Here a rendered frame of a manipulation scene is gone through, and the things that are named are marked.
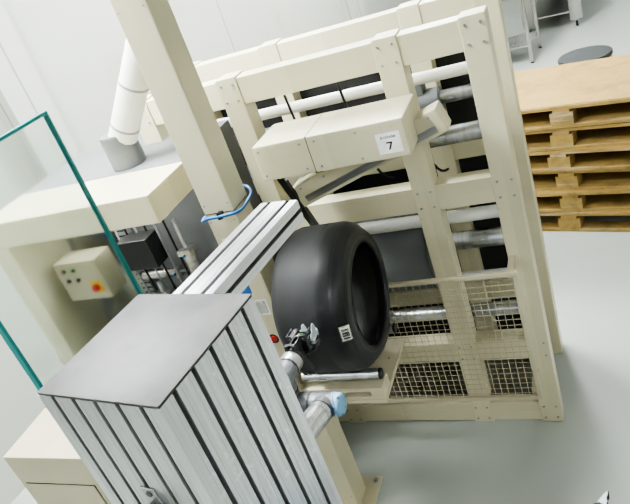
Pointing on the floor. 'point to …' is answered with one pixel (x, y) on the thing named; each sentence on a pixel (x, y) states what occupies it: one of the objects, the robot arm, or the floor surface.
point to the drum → (586, 54)
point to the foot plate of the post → (371, 488)
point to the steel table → (526, 33)
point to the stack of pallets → (590, 141)
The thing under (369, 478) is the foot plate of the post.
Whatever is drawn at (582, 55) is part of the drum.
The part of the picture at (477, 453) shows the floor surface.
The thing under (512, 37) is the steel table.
